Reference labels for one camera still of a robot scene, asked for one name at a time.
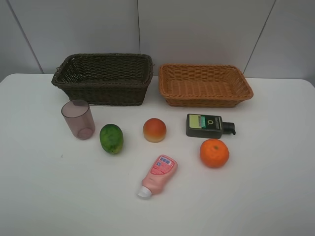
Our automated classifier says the dark green pump bottle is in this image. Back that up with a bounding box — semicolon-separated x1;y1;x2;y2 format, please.
186;114;236;139

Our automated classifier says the pink squeeze bottle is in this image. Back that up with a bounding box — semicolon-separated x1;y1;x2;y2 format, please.
137;155;178;199

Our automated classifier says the orange mandarin fruit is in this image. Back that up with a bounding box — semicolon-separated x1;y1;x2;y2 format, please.
200;139;229;168

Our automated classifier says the translucent purple plastic cup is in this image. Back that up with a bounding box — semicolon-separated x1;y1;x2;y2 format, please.
61;100;95;140

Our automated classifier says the orange wicker basket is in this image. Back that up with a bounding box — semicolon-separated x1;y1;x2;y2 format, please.
158;63;253;108

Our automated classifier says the dark brown wicker basket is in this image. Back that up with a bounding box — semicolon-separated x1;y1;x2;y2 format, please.
52;53;153;106

